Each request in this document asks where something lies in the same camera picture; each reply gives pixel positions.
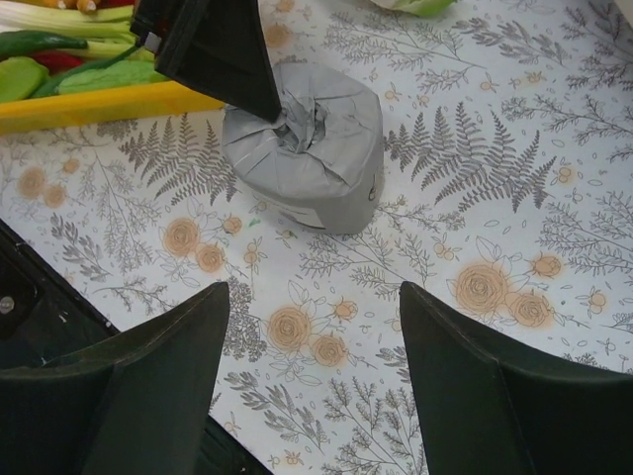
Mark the grey roll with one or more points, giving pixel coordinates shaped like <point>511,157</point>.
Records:
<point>321,162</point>

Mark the green chili pepper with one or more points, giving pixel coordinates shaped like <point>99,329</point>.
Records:
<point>24,43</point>

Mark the white cauliflower with leaves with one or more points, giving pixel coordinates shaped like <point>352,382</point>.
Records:
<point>419,8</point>

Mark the red chili pepper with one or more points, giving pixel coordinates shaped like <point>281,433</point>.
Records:
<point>56,61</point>

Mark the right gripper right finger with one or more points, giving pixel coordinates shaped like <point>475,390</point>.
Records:
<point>490,404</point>

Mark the green celery stalks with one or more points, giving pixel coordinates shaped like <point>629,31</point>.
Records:
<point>106,31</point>

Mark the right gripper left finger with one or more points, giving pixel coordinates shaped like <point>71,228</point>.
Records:
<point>134,403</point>

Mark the green vegetable in tray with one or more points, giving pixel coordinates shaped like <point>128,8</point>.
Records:
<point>123,73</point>

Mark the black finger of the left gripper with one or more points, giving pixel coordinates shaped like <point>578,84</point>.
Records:
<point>214,47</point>

